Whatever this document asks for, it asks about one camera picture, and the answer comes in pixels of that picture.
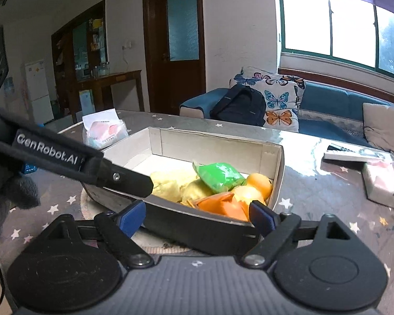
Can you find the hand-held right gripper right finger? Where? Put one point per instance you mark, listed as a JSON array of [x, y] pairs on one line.
[[262, 218]]

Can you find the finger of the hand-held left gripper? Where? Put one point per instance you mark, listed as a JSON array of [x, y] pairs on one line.
[[131, 185]]

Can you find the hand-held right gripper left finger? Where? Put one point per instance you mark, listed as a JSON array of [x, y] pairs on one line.
[[133, 216]]

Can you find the orange fruit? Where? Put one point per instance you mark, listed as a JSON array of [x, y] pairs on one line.
[[259, 183]]

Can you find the pale yellow bag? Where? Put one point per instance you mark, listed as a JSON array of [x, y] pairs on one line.
[[167, 183]]

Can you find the orange snack packet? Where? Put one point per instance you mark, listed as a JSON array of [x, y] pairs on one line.
[[223, 208]]

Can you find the green snack packet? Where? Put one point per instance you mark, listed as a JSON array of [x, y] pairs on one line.
[[220, 177]]

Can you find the white cardboard box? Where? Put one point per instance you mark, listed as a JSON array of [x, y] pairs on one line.
[[216, 147]]

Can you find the small blue box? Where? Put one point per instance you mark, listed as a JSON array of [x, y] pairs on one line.
[[29, 168]]

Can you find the beige round mat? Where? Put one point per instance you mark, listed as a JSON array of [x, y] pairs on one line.
[[92, 208]]

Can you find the pink white tissue pack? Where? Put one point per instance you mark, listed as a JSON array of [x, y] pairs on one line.
[[381, 183], [101, 128]]

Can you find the white refrigerator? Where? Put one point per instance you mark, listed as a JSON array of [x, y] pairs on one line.
[[39, 95]]

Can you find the white floor appliance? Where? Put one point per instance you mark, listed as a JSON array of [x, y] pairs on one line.
[[86, 103]]

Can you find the white remote control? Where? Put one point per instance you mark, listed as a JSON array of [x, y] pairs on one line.
[[341, 156]]

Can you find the black remote control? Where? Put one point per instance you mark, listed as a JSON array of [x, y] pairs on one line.
[[339, 146]]

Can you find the wooden side table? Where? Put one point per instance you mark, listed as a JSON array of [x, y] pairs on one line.
[[118, 78]]

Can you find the black backpack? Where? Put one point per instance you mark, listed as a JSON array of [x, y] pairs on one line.
[[239, 105]]

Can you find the butterfly print pillow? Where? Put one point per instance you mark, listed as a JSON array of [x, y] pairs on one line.
[[282, 101]]

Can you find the glass jar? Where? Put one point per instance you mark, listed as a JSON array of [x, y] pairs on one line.
[[104, 69], [95, 72]]

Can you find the dark wooden door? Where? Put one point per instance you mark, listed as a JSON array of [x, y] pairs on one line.
[[187, 78]]

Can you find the glass-door cabinet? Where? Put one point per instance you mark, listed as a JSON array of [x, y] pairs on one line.
[[82, 49]]

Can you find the blue sofa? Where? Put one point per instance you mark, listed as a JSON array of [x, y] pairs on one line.
[[328, 101]]

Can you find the beige cushion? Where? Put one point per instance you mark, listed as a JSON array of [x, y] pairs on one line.
[[384, 128]]

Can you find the green-framed window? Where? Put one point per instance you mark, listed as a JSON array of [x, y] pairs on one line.
[[305, 23]]

